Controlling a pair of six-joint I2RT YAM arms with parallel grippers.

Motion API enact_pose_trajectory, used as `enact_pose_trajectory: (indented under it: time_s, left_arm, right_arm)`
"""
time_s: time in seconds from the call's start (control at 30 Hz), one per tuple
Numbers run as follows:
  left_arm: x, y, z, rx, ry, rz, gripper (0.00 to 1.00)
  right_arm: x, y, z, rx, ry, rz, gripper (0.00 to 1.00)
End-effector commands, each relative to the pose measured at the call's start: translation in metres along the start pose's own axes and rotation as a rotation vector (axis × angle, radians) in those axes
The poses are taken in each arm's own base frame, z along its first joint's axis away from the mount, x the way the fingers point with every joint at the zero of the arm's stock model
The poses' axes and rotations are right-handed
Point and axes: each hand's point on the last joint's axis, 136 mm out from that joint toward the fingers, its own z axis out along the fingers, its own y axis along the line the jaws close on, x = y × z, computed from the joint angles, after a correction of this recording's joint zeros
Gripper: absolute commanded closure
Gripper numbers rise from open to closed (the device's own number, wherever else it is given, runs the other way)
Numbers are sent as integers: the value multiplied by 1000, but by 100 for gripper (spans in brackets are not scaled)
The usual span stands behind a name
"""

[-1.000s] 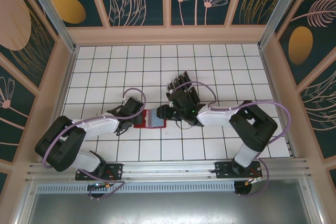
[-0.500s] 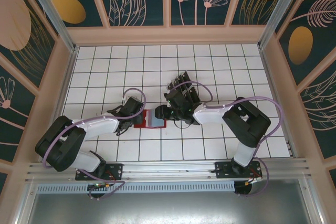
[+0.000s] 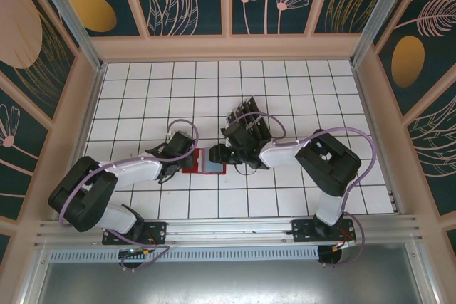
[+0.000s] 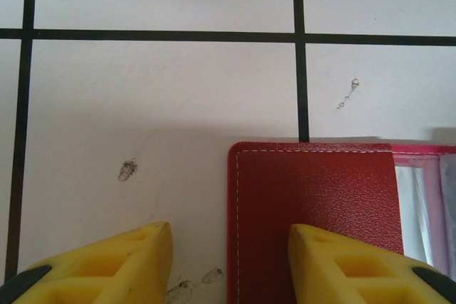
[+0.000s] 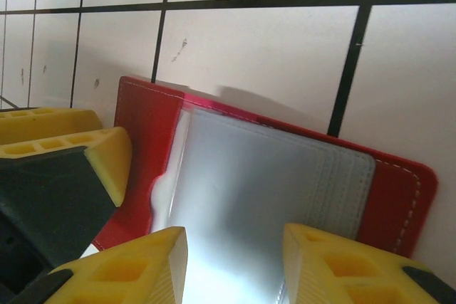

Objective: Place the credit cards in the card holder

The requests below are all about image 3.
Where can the clear acrylic card stand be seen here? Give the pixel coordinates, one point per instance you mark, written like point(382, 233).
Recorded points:
point(248, 125)

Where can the red leather card holder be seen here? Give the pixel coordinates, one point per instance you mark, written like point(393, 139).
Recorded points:
point(215, 168)

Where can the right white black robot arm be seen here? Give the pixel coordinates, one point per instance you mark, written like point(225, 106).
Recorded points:
point(281, 156)

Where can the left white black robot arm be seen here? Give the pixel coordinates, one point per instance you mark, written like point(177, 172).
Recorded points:
point(132, 172)

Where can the grey metal panel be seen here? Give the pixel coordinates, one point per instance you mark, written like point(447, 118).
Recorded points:
point(228, 282)

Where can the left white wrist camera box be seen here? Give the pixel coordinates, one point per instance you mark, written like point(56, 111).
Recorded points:
point(170, 135)

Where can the aluminium mounting rail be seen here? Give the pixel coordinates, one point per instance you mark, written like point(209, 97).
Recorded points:
point(228, 227)

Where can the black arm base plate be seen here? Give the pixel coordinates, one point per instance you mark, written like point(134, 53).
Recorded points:
point(156, 233)
point(303, 231)

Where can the aluminium table side rail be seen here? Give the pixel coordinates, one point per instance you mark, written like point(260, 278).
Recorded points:
point(366, 104)
point(93, 104)

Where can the aluminium frame post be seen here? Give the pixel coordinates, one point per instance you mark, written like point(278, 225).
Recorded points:
point(67, 8)
point(377, 8)

